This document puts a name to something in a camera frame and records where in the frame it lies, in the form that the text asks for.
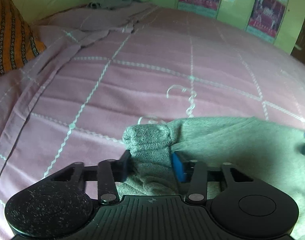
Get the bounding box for grey fleece pants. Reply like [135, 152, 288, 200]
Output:
[117, 117, 305, 239]

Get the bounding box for pink checked bed sheet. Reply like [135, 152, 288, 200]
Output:
[0, 7, 305, 239]

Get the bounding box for lower right purple poster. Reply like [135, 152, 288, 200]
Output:
[246, 0, 285, 43]

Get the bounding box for folded pink blanket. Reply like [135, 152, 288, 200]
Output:
[29, 2, 157, 72]

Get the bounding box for orange striped pillow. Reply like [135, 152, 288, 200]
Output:
[0, 0, 46, 76]

